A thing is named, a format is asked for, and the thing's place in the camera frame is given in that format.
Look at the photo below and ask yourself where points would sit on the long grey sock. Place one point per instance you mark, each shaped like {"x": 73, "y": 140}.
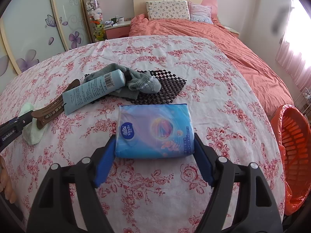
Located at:
{"x": 104, "y": 70}

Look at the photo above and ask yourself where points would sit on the light green cloth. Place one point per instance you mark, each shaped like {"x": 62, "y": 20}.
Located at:
{"x": 34, "y": 136}

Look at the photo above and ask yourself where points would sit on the pink striped pillow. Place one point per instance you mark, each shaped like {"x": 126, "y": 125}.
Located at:
{"x": 200, "y": 13}

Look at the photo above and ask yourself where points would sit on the pink nightstand with mug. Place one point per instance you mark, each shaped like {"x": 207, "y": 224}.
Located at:
{"x": 116, "y": 30}

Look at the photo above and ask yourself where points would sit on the white mug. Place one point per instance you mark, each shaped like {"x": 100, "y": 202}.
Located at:
{"x": 120, "y": 19}

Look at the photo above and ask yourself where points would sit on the short grey sock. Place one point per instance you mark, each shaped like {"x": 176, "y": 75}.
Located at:
{"x": 144, "y": 83}

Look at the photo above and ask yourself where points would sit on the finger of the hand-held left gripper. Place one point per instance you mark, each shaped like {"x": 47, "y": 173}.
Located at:
{"x": 25, "y": 120}

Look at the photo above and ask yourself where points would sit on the floral tablecloth table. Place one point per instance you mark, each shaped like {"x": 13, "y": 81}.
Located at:
{"x": 145, "y": 194}

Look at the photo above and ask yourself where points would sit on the pink curtain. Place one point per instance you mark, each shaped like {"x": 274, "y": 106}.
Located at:
{"x": 296, "y": 41}

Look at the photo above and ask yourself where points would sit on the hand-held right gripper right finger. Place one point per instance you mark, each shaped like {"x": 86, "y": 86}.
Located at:
{"x": 204, "y": 165}

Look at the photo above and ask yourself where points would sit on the clear tube of plush toys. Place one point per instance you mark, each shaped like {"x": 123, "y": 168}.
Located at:
{"x": 95, "y": 14}

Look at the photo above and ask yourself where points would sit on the floral print pillow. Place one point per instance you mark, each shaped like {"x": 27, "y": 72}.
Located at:
{"x": 167, "y": 10}

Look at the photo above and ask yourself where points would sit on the blue tissue pack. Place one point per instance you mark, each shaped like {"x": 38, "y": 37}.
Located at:
{"x": 155, "y": 131}

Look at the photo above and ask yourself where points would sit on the bed with salmon duvet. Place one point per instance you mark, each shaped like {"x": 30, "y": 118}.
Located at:
{"x": 230, "y": 46}

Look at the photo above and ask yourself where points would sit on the light blue cosmetic tube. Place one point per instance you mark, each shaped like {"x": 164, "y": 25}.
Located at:
{"x": 92, "y": 89}

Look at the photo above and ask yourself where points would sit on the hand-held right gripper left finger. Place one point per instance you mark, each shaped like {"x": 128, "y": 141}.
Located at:
{"x": 104, "y": 165}

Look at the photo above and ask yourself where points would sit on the glass wardrobe with purple flowers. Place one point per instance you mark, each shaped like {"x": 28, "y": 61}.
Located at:
{"x": 36, "y": 24}

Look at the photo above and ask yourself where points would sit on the orange plastic laundry basket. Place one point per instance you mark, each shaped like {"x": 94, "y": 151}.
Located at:
{"x": 294, "y": 199}

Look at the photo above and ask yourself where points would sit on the person's left hand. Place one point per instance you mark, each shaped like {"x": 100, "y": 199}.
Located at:
{"x": 5, "y": 179}

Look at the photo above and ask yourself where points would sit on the dark checkered mat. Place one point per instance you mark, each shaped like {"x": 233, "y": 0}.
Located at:
{"x": 167, "y": 85}

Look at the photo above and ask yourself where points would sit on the brown hair clip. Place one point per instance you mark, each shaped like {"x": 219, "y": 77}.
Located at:
{"x": 52, "y": 108}

